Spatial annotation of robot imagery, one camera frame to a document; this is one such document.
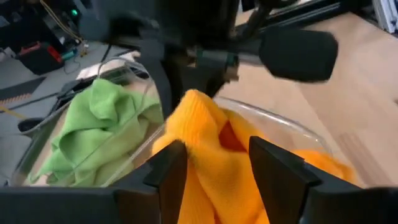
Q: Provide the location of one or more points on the silver aluminium profile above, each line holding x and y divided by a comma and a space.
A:
387, 15

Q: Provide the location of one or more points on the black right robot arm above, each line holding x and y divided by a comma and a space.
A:
258, 18

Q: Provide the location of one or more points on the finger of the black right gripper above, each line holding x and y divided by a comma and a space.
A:
164, 77
298, 56

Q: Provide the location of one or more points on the black yellow-striped floor mat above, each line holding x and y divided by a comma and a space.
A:
21, 88

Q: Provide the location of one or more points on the black oval pad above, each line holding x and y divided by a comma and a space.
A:
31, 124

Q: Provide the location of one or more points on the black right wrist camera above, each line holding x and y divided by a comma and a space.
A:
199, 21

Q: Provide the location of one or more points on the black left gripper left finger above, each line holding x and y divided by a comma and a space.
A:
77, 207

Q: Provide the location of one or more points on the black metal station frame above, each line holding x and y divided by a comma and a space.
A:
311, 15

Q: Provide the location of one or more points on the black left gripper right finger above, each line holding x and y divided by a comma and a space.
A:
311, 205

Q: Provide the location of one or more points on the clear plastic bin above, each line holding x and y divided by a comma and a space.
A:
34, 149
280, 124

